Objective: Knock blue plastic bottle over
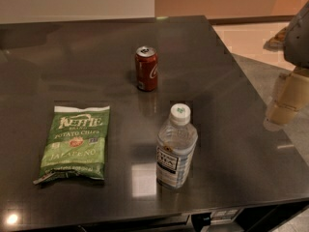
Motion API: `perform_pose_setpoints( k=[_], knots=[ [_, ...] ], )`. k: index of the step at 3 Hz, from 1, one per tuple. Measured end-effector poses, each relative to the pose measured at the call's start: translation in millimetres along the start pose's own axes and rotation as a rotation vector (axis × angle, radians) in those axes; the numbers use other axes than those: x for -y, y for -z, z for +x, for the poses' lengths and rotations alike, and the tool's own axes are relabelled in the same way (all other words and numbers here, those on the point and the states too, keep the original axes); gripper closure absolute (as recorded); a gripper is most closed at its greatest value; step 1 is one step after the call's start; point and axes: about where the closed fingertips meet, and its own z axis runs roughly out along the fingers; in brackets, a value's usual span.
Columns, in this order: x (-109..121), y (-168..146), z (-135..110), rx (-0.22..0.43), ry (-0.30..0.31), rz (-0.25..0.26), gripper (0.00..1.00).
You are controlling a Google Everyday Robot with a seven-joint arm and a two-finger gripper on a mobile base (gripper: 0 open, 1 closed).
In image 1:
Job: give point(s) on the clear plastic water bottle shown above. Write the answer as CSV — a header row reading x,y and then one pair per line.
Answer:
x,y
176,141

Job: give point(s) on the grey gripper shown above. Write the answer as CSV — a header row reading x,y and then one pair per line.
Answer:
x,y
297,41

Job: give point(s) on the red soda can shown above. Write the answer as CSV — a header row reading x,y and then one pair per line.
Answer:
x,y
146,68

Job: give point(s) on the white label under table edge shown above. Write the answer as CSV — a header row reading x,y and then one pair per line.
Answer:
x,y
225,214

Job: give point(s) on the green potato chip bag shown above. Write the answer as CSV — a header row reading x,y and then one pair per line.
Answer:
x,y
75,145

